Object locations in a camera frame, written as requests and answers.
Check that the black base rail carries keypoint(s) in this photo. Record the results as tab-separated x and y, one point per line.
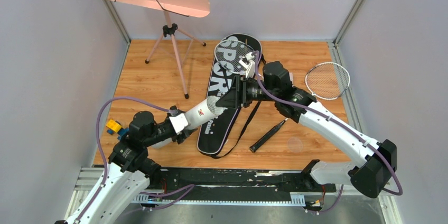
220	187

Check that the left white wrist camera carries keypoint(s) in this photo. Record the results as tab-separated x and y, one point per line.
179	123

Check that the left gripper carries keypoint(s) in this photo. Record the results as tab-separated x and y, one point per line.
183	132

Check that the white racket on bag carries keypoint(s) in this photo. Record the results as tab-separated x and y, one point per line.
229	52

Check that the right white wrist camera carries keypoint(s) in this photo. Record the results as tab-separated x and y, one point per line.
247	64

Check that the white shuttlecock tube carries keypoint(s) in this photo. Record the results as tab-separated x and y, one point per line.
197	116

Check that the yellow blue toy block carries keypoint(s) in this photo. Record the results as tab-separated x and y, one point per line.
114	127

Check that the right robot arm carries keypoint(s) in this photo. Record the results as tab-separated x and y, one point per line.
372	165

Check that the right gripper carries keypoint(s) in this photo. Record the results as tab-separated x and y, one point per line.
236	96

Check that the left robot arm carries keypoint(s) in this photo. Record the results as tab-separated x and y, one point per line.
129	169

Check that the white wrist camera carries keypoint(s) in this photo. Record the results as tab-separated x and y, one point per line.
247	64
179	123

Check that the black sport racket bag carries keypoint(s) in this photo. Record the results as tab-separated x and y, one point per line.
214	134

